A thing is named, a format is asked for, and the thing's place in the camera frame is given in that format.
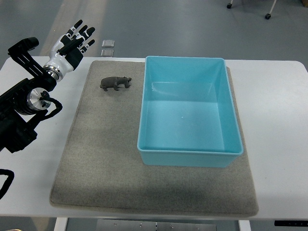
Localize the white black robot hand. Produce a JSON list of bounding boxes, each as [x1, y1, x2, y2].
[[43, 20, 95, 82]]

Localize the brown toy hippo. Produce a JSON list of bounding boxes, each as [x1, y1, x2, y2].
[[100, 77, 132, 91]]

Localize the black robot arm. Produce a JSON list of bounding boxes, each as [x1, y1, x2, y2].
[[0, 37, 63, 153]]

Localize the blue plastic box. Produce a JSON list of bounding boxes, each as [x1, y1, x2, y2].
[[137, 56, 244, 167]]

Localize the lower clear floor plate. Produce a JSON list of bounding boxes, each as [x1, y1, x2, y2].
[[101, 49, 114, 57]]

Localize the clear floor plate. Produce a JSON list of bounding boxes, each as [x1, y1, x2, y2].
[[102, 39, 115, 48], [101, 49, 114, 57]]

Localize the upper clear floor plate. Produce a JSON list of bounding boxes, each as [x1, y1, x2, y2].
[[102, 39, 115, 48]]

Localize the grey felt mat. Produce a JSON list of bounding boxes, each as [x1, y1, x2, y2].
[[50, 61, 258, 217]]

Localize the right cart caster wheel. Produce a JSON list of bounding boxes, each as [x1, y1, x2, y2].
[[265, 14, 271, 20]]

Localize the black table control panel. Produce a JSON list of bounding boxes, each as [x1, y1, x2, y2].
[[274, 220, 308, 227]]

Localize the black braided cable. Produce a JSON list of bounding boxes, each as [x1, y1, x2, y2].
[[0, 168, 15, 200]]

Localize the metal table base plate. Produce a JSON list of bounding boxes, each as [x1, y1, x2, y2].
[[96, 219, 217, 231]]

